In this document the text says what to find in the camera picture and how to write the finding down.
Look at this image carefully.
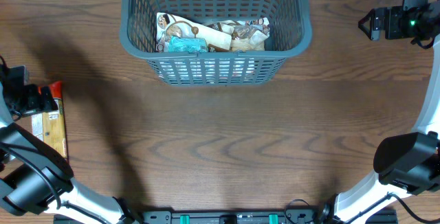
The grey plastic basket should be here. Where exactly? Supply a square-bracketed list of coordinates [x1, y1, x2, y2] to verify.
[120, 0, 312, 86]

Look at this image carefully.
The beige snack bag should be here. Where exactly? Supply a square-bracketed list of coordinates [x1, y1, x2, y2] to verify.
[156, 12, 232, 52]
[216, 16, 272, 52]
[206, 21, 265, 53]

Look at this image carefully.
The small teal snack packet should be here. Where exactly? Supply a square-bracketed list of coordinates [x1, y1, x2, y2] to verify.
[168, 36, 208, 53]

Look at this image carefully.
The white patterned carton box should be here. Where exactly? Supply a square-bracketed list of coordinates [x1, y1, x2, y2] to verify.
[153, 59, 258, 85]

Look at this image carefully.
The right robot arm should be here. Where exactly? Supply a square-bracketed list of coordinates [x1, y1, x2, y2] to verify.
[314, 0, 439, 223]

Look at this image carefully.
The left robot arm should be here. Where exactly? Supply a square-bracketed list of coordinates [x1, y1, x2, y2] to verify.
[1, 64, 144, 223]

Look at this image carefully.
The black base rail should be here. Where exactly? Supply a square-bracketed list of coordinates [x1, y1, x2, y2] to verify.
[53, 208, 399, 224]

